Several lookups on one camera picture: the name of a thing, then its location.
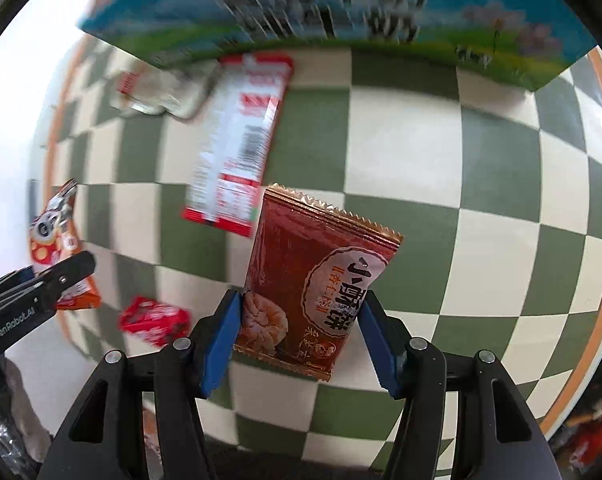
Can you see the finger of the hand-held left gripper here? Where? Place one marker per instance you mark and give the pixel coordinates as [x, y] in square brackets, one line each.
[11, 285]
[73, 267]

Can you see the silver clear wrapper packet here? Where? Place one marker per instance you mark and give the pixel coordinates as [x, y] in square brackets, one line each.
[161, 92]

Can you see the printed cardboard box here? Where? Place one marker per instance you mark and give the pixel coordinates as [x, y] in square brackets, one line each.
[331, 10]

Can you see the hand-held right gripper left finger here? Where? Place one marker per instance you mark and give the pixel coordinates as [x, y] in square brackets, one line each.
[221, 345]

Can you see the orange white panda snack packet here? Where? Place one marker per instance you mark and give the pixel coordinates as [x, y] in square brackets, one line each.
[51, 230]

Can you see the red plastic bag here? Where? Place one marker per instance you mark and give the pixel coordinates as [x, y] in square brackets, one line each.
[593, 440]

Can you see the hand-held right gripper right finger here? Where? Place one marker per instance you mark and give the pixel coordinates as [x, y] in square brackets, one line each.
[381, 347]

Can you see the small red snack packet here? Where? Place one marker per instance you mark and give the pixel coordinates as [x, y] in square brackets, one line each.
[151, 317]

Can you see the long white red snack packet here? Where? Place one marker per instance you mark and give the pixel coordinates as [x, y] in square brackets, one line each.
[236, 150]

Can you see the red brown pastry packet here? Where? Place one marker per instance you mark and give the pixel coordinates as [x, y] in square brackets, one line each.
[301, 260]

